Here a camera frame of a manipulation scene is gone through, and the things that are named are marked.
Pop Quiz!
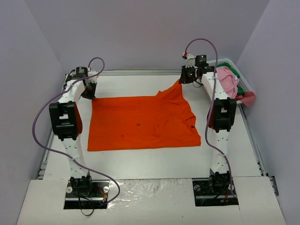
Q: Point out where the orange t-shirt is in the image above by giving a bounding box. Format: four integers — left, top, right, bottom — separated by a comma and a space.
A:
87, 81, 201, 151

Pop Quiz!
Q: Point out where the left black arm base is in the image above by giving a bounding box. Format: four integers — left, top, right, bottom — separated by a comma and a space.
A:
64, 180, 110, 210

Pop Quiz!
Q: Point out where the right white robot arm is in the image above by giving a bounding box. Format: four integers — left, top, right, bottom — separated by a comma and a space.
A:
179, 52, 237, 194

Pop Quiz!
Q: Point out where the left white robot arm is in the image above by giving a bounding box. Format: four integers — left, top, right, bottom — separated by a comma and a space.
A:
49, 67, 97, 196

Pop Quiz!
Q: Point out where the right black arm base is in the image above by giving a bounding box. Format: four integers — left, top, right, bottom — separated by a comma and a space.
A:
192, 179, 239, 207

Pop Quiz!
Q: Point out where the green t-shirt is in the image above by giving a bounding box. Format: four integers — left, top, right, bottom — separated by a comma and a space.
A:
217, 62, 244, 95

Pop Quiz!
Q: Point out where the white perforated plastic basket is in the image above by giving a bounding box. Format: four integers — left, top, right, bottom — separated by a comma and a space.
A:
201, 59, 254, 105

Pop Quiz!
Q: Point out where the salmon pink t-shirt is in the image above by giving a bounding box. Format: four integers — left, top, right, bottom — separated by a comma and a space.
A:
235, 91, 256, 107

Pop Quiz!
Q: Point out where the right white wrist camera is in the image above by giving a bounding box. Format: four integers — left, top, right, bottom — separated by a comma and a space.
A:
182, 52, 195, 68

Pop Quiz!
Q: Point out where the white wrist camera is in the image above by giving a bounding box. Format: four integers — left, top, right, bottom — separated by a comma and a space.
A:
182, 52, 195, 68
86, 70, 98, 86

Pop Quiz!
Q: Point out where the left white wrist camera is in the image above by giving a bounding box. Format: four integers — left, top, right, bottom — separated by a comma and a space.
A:
86, 70, 98, 86

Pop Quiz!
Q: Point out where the thin black cable loop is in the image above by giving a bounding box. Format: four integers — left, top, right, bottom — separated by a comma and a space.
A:
79, 194, 94, 217

